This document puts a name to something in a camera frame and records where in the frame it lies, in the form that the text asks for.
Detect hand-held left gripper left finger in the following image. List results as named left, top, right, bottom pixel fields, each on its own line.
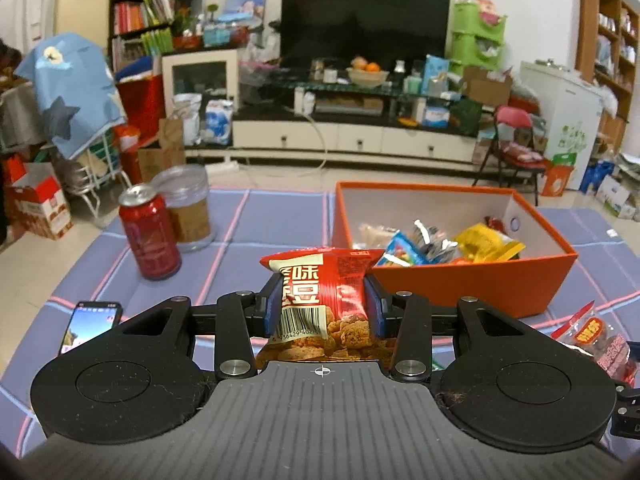
left=112, top=274, right=286, bottom=381

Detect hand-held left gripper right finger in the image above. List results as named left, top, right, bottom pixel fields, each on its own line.
left=362, top=275, right=538, bottom=382

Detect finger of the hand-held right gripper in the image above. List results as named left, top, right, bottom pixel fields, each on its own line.
left=607, top=382, right=640, bottom=438

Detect red bean snack packet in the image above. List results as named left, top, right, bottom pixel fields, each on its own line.
left=255, top=247, right=396, bottom=363

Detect blue snack packet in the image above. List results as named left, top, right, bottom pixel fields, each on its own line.
left=375, top=232, right=428, bottom=267

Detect beige snack packet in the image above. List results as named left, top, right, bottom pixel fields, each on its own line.
left=360, top=223, right=398, bottom=251

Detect clear red label snack packet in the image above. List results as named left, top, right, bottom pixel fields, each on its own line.
left=552, top=301, right=632, bottom=383

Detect silver black snack packet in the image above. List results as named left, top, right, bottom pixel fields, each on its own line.
left=410, top=220, right=458, bottom=263

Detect orange box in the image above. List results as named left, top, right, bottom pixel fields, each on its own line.
left=331, top=181, right=580, bottom=318

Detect yellow snack packet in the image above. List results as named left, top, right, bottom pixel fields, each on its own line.
left=452, top=223, right=526, bottom=263

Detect blue checked tablecloth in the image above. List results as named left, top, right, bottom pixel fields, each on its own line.
left=0, top=187, right=640, bottom=461

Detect clear plastic jar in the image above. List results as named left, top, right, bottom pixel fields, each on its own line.
left=152, top=164, right=217, bottom=253

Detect red soda can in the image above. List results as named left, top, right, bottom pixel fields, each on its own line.
left=118, top=184, right=183, bottom=281

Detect white television stand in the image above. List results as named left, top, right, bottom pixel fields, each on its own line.
left=232, top=77, right=483, bottom=163

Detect smartphone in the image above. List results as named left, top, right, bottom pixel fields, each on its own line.
left=59, top=301, right=124, bottom=357

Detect brown paper bag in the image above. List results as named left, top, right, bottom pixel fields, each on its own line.
left=137, top=117, right=187, bottom=183

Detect white blue sack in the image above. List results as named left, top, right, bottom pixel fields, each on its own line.
left=202, top=99, right=235, bottom=147

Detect blue white box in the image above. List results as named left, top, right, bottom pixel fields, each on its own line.
left=422, top=105, right=451, bottom=128

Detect white plastic bag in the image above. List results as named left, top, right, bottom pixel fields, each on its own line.
left=172, top=92, right=203, bottom=146

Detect dark green bag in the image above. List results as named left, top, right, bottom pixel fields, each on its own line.
left=450, top=97, right=483, bottom=136

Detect blue white cartons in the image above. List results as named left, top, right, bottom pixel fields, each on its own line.
left=580, top=160, right=633, bottom=218

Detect white glass door cabinet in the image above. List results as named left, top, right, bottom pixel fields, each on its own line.
left=161, top=49, right=240, bottom=148

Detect fruit bowl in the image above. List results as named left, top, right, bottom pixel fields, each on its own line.
left=346, top=67, right=390, bottom=87

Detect red folding chair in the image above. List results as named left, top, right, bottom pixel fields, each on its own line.
left=472, top=105, right=548, bottom=206

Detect tall blue white packet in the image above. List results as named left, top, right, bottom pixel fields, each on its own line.
left=424, top=55, right=451, bottom=96

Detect red paper bag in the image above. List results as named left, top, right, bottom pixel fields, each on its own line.
left=116, top=74, right=166, bottom=136

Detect brown cardboard box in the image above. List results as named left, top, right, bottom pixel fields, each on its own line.
left=462, top=65, right=513, bottom=107

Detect red white cardboard box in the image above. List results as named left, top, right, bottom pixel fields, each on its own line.
left=4, top=155, right=75, bottom=241

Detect white refrigerator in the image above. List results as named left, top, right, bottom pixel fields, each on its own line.
left=520, top=60, right=618, bottom=191

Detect green plastic drawer unit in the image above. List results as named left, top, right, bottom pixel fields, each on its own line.
left=451, top=0, right=508, bottom=73

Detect black television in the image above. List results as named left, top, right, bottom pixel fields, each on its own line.
left=280, top=0, right=451, bottom=61

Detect blue star cloth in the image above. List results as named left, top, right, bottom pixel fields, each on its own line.
left=14, top=32, right=128, bottom=158

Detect black bookshelf with books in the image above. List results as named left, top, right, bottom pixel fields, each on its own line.
left=107, top=0, right=208, bottom=76

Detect wooden shelf unit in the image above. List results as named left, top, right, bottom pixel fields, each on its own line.
left=575, top=0, right=640, bottom=153

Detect standing air conditioner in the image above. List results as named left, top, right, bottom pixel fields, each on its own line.
left=55, top=0, right=112, bottom=51

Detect white wire rack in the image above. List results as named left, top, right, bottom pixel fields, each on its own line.
left=65, top=132, right=132, bottom=221

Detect orange bag with green handle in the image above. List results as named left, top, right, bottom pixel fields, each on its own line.
left=541, top=154, right=576, bottom=197

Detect picture frame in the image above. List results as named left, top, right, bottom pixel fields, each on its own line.
left=225, top=0, right=267, bottom=16

